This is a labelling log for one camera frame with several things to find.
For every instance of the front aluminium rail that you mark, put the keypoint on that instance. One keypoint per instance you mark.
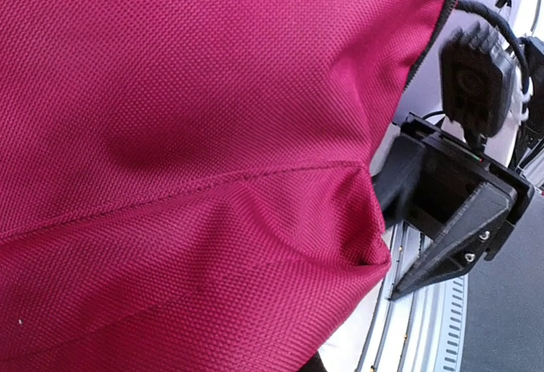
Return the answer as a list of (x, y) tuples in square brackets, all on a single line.
[(423, 331)]

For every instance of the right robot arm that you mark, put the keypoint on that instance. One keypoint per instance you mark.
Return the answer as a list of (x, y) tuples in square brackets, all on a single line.
[(520, 27)]

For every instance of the red backpack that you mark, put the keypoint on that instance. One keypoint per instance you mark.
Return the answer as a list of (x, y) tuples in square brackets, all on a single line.
[(185, 184)]

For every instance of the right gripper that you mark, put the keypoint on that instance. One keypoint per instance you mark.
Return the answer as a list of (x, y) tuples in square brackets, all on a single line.
[(466, 202)]

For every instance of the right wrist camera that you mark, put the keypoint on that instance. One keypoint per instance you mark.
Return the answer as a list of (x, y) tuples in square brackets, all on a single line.
[(477, 79)]

